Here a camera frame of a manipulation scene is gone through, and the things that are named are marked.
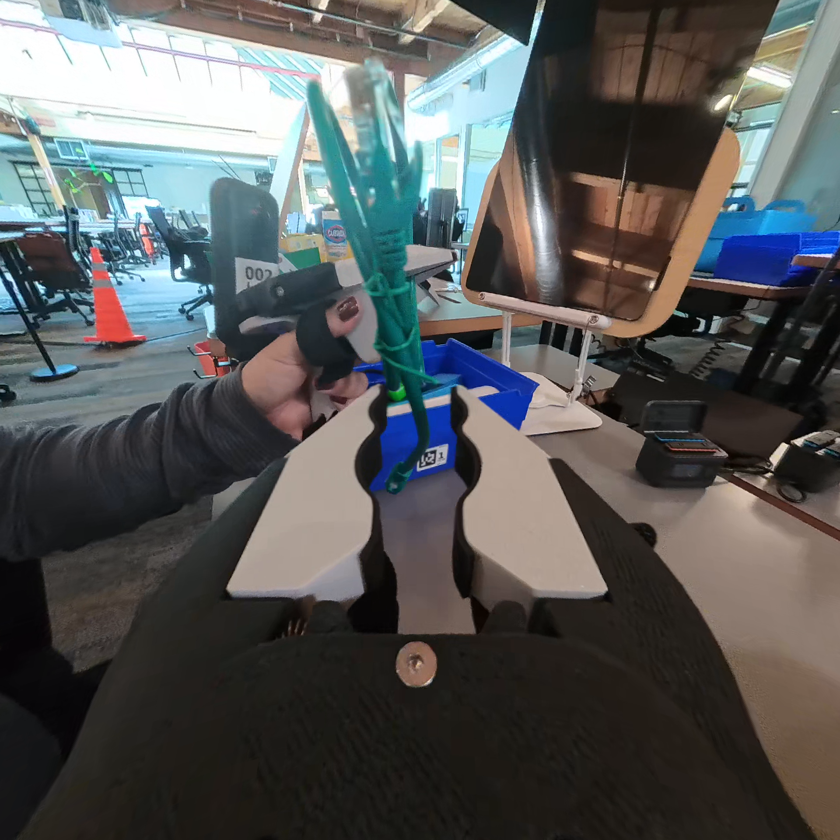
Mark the orange traffic cone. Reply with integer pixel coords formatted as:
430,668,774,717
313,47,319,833
83,246,147,347

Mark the blue bin with marker label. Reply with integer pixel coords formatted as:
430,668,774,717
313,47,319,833
354,338,540,493

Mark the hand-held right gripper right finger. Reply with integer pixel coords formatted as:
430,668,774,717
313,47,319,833
451,385,609,634

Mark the brown office chair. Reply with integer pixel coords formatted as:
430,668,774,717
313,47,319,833
16,233,96,329

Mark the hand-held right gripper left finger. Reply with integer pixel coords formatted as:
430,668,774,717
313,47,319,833
226,386,398,634

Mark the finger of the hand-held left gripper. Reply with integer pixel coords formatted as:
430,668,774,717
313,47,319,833
344,287,384,364
322,247,455,293

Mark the person's left forearm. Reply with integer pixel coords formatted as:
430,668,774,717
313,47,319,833
0,375,299,562

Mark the person's dark clothing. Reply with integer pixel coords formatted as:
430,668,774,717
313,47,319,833
0,558,112,840

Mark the grey desk with black legs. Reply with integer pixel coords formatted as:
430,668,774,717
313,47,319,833
682,252,840,408

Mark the person's left hand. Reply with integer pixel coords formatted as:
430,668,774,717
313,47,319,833
239,297,371,442

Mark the black office chair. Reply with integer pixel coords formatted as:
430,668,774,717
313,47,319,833
146,205,215,322

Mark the black battery charger case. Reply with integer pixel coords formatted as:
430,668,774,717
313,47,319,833
768,430,840,494
635,400,729,490

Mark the blue tote with handles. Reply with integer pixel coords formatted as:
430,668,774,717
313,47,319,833
696,196,818,273

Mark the tan-backed glossy screen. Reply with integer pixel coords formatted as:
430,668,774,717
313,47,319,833
453,0,783,340

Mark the green network cable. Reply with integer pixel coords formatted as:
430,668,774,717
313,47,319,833
305,59,442,494

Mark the black charger cable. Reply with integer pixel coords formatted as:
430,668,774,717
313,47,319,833
722,456,811,505

